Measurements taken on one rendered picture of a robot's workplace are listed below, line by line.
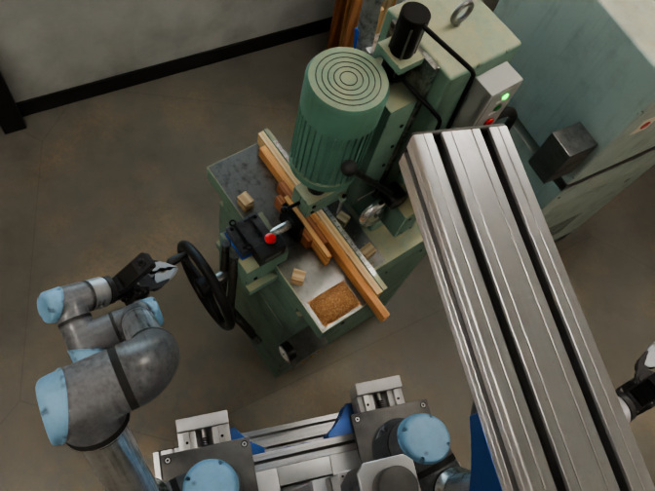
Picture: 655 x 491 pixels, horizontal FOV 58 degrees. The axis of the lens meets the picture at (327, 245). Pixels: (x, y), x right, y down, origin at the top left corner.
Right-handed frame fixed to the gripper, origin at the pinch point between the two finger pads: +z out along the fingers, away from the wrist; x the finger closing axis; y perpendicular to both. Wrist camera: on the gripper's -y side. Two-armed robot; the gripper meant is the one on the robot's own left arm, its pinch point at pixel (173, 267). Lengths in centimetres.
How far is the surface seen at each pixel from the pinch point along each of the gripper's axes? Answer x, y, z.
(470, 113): 20, -76, 34
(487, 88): 21, -83, 30
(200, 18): -127, 12, 99
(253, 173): -14.7, -16.7, 30.1
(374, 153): 13, -55, 25
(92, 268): -54, 86, 32
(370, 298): 36, -22, 32
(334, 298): 30.6, -17.3, 26.1
